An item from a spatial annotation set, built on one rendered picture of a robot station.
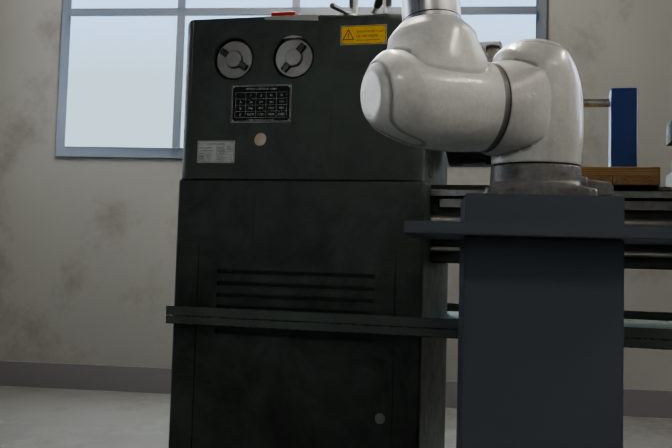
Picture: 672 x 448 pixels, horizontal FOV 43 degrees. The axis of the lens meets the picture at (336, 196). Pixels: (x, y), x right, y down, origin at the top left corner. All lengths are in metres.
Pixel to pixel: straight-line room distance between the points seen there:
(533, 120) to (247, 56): 0.87
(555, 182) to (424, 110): 0.26
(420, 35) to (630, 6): 2.94
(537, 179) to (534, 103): 0.13
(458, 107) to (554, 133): 0.18
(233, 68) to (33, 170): 2.53
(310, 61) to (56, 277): 2.65
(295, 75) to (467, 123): 0.74
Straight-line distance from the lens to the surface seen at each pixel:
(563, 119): 1.48
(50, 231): 4.45
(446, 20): 1.42
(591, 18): 4.24
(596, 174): 1.99
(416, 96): 1.35
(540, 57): 1.49
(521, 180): 1.45
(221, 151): 2.06
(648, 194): 2.01
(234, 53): 2.09
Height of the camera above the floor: 0.70
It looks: 4 degrees up
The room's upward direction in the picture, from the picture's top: 2 degrees clockwise
